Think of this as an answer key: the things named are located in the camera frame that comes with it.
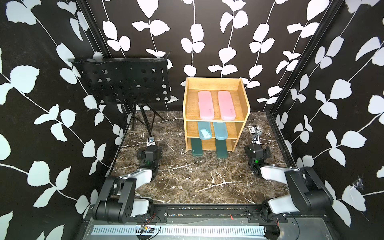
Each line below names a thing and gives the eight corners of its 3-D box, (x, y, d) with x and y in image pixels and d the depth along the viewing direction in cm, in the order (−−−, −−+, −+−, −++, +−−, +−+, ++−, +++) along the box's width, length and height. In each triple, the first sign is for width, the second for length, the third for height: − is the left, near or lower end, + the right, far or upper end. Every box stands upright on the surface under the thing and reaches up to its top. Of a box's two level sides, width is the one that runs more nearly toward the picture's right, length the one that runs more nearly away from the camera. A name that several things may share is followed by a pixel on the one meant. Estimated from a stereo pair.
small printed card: (250, 136, 108) (252, 133, 105) (248, 127, 114) (249, 123, 111) (261, 136, 108) (263, 133, 105) (257, 127, 114) (259, 123, 111)
